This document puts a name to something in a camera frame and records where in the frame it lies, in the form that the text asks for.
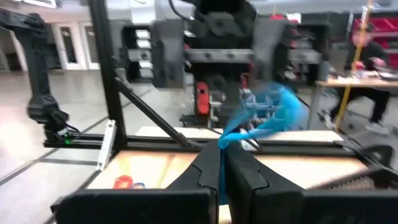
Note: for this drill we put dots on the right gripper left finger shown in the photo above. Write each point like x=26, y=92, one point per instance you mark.
x=155, y=208

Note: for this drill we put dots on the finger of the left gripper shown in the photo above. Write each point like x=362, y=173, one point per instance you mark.
x=266, y=46
x=168, y=53

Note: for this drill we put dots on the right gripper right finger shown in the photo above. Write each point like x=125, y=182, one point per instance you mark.
x=280, y=208

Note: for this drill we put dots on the blue rubber band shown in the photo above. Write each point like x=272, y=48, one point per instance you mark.
x=289, y=109
x=139, y=186

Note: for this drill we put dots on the wooden office desk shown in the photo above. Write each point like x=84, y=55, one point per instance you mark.
x=357, y=82

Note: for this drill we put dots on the red bin storage rack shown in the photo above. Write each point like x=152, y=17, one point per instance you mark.
x=202, y=99

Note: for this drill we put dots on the person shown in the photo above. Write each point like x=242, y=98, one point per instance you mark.
x=373, y=56

